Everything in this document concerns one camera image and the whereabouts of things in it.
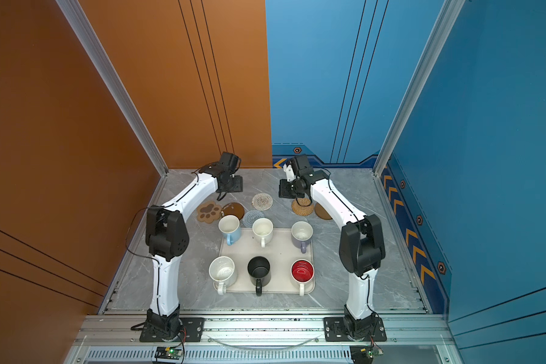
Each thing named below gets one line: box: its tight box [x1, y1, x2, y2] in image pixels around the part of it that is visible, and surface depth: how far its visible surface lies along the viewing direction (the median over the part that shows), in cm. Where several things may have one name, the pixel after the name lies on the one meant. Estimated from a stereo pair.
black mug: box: [247, 255, 272, 297], surface depth 81 cm
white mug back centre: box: [251, 216, 274, 248], surface depth 91 cm
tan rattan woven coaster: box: [291, 197, 314, 217], surface depth 107 cm
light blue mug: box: [218, 214, 242, 247], surface depth 91 cm
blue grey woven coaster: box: [242, 210, 266, 228], surface depth 104 cm
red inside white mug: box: [290, 258, 315, 297], surface depth 81 cm
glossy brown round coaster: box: [221, 202, 245, 220], surface depth 107 cm
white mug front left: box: [208, 255, 239, 296], surface depth 82 cm
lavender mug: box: [291, 220, 314, 255], surface depth 91 cm
